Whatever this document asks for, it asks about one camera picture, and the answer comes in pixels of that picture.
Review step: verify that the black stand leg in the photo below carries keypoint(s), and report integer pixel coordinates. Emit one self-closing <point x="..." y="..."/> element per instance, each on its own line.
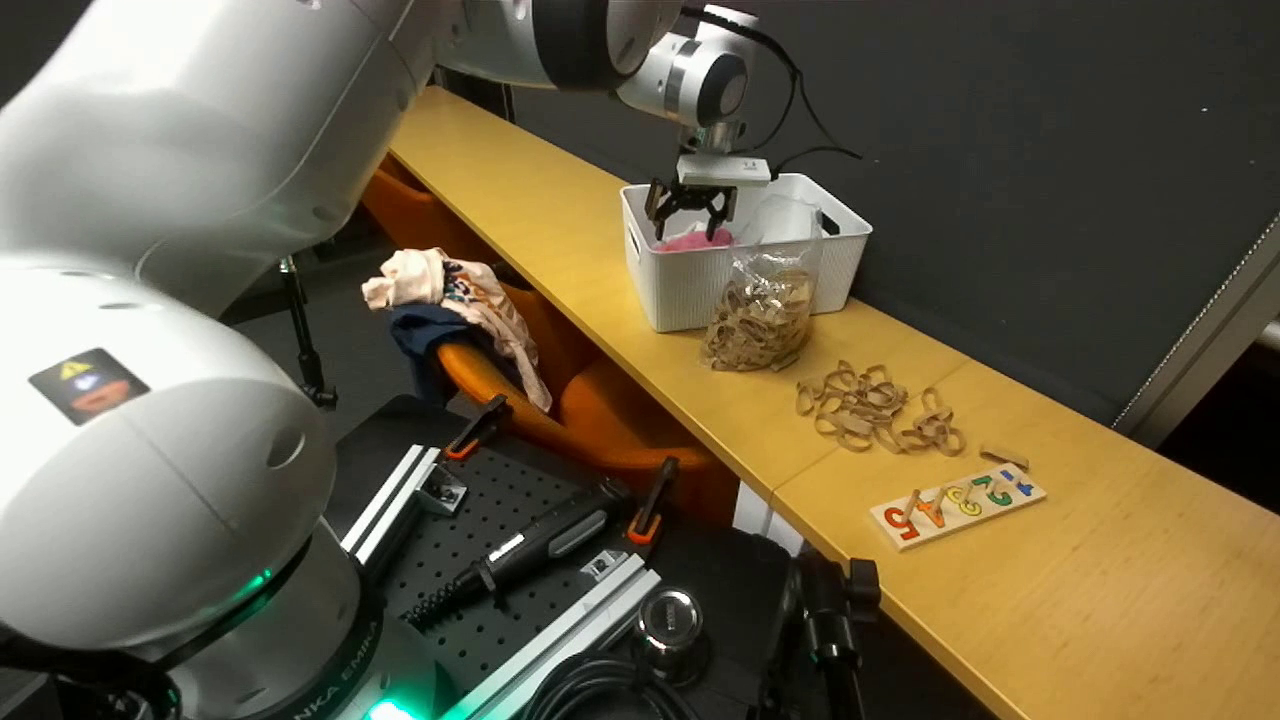
<point x="306" y="344"/>

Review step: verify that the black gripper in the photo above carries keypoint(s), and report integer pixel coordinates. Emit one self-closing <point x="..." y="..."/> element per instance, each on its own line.
<point x="697" y="195"/>

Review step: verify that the clear bag of nuts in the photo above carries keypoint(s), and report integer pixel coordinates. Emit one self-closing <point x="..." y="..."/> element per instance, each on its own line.
<point x="761" y="323"/>

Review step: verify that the pink orange-striped t-shirt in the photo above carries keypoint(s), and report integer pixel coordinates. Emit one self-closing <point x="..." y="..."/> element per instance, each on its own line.
<point x="692" y="240"/>

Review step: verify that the orange black clamp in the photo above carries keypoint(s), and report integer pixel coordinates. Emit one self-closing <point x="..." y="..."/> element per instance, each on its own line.
<point x="479" y="428"/>
<point x="648" y="501"/>

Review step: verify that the orange chair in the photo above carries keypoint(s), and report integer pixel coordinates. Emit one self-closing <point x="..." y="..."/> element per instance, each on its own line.
<point x="586" y="402"/>
<point x="403" y="213"/>

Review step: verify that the aluminium rail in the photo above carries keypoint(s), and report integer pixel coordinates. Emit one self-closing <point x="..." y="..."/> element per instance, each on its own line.
<point x="391" y="501"/>
<point x="563" y="633"/>

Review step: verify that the loose rubber band pile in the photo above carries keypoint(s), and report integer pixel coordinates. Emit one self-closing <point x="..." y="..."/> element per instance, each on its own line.
<point x="865" y="404"/>

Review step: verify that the round metal cup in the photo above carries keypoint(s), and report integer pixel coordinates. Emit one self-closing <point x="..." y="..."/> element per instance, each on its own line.
<point x="670" y="620"/>

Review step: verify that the black tripod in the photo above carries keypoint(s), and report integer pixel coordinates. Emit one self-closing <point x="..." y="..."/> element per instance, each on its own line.
<point x="824" y="625"/>

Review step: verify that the grey metal window frame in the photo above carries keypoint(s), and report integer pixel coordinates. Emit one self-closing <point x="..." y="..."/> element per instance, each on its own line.
<point x="1193" y="341"/>

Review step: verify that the small wooden peg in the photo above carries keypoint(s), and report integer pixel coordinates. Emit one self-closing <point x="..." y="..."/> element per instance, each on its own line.
<point x="1003" y="457"/>

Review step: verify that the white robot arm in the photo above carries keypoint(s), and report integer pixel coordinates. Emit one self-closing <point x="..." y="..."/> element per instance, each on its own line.
<point x="203" y="267"/>

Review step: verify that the white plastic storage container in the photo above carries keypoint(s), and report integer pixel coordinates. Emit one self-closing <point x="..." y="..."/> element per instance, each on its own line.
<point x="680" y="284"/>

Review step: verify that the black perforated base board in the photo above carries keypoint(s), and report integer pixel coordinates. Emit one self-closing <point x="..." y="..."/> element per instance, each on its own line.
<point x="520" y="534"/>

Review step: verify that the white printed t-shirt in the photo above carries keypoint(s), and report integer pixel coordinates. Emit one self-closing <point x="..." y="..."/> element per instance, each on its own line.
<point x="473" y="300"/>

